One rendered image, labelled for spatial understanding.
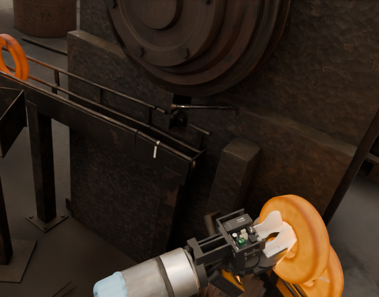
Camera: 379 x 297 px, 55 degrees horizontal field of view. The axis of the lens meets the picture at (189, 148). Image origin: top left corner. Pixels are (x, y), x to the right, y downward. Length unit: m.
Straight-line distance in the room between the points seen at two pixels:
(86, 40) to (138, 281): 0.87
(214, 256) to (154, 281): 0.10
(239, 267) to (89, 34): 0.95
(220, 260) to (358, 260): 1.47
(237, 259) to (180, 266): 0.09
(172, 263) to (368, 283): 1.47
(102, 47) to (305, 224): 0.84
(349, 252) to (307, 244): 1.39
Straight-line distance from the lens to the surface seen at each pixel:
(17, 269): 1.63
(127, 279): 0.58
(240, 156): 0.91
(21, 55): 1.44
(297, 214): 0.65
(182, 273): 0.57
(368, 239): 2.17
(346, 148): 0.95
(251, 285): 0.98
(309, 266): 0.66
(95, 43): 1.24
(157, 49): 0.83
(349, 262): 1.99
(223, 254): 0.59
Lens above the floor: 1.29
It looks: 34 degrees down
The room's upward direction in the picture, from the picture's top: 12 degrees clockwise
